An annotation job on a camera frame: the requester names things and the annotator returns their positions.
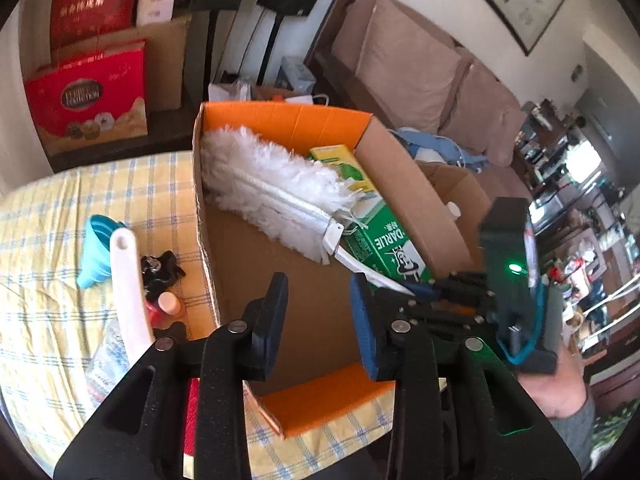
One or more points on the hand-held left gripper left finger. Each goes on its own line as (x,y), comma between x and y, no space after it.
(270,325)

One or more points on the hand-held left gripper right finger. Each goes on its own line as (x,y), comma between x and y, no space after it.
(362,330)

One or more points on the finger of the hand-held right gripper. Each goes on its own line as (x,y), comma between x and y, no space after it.
(445,300)
(470,281)

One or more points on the cardboard box orange inside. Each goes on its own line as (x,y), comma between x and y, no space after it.
(280,280)

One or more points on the white fluffy duster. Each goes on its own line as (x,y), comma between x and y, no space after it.
(260,180)

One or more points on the white lint brush red pad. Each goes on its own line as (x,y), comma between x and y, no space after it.
(125,280)

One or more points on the clear bottle pink cap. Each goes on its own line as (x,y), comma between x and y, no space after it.
(107,360)

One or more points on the person's right forearm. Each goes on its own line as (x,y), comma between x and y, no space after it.
(575,440)

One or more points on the person's right hand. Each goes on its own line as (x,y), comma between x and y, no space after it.
(555,390)

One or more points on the white bottle cap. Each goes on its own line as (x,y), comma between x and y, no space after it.
(454,211)

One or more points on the open plain cardboard box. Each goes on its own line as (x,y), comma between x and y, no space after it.
(465,195)

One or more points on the green toothpaste box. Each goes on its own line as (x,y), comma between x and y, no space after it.
(390,245)

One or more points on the cluttered shelf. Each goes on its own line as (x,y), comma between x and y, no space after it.
(555,160)

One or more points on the small bottle peach cap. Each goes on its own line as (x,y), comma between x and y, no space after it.
(167,306)

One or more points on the blue clothing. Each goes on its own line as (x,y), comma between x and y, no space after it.
(450,152)

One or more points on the yellow green small box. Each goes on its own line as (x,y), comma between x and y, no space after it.
(340,162)

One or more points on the blue collapsible funnel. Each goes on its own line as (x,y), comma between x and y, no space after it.
(97,255)

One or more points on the brown sofa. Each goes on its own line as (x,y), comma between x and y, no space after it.
(415,70)

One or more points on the yellow checked tablecloth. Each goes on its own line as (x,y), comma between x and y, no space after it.
(50,260)

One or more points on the white shopping bag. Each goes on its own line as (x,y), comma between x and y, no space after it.
(230,91)

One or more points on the tissue box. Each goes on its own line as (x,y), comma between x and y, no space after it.
(297,72)

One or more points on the brown cardboard carton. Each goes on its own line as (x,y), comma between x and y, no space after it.
(165,70)

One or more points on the black speaker stand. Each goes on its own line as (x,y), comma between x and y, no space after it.
(272,45)

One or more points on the red gift box with chocolates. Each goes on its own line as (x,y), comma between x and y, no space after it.
(90,95)

